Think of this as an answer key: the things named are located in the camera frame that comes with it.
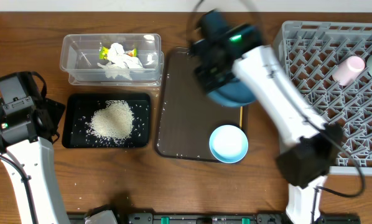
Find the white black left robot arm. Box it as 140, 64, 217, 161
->
3, 137, 70, 224

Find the white rice pile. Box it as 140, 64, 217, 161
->
86, 100, 134, 143

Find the yellow green snack wrapper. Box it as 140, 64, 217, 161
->
99, 47, 137, 60

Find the white tissue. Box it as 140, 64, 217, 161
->
97, 43, 143, 80

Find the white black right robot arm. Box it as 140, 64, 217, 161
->
191, 23, 343, 223

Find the dark blue plate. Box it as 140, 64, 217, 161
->
207, 78, 256, 108

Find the brown serving tray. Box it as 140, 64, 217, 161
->
155, 47, 240, 162

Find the clear plastic waste bin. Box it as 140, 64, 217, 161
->
60, 34, 164, 86

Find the grey dishwasher rack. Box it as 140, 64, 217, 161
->
274, 21, 372, 176

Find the light blue bowl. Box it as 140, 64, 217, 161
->
208, 124, 248, 164

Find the wooden chopstick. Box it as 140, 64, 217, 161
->
239, 107, 243, 129

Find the black food waste tray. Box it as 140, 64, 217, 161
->
62, 93, 151, 148

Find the pink cup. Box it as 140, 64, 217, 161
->
332, 56, 366, 86

